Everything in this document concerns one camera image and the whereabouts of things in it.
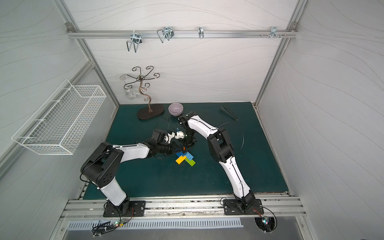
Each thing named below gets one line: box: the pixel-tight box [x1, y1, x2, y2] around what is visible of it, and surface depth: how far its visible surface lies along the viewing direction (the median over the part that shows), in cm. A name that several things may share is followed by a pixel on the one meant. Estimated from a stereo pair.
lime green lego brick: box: [185, 158, 196, 167], surface depth 90 cm
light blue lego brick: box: [185, 151, 194, 161], surface depth 92 cm
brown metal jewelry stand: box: [120, 66, 165, 120], surface depth 107 cm
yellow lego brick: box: [175, 155, 187, 165], surface depth 92 cm
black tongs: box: [220, 103, 239, 122], surface depth 117 cm
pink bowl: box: [168, 102, 184, 116], surface depth 113 cm
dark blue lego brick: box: [175, 151, 187, 158], surface depth 92 cm
